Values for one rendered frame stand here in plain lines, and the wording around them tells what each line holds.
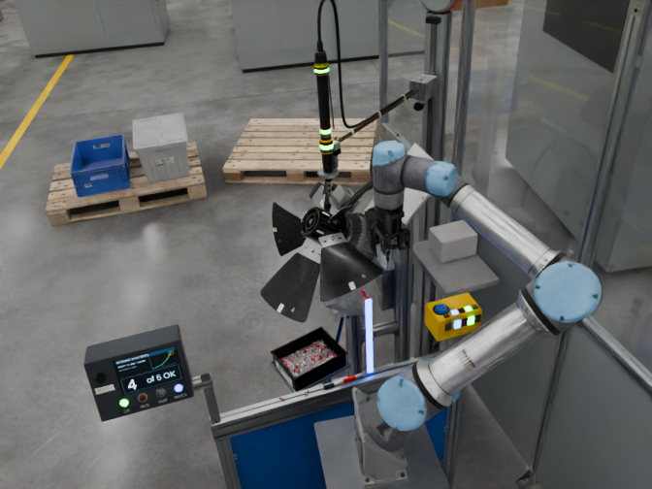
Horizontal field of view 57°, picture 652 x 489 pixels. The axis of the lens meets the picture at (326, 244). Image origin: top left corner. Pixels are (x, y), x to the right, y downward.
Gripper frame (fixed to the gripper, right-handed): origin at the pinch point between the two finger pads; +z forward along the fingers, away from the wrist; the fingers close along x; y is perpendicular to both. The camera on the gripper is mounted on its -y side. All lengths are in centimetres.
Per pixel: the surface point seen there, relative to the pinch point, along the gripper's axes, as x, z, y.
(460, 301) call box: 33, 36, -15
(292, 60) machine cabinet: 130, 134, -581
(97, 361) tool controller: -79, 17, -12
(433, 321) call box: 21.8, 38.6, -12.0
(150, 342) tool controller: -65, 18, -14
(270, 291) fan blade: -23, 45, -57
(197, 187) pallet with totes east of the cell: -26, 132, -313
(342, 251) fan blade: 1.7, 24.3, -42.0
